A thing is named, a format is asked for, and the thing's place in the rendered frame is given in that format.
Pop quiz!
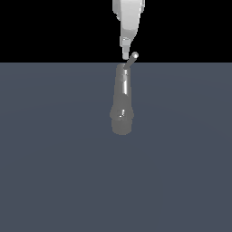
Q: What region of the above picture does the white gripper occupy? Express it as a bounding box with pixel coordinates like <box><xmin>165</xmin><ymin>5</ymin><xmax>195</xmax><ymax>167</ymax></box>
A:
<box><xmin>120</xmin><ymin>35</ymin><xmax>133</xmax><ymax>61</ymax></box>

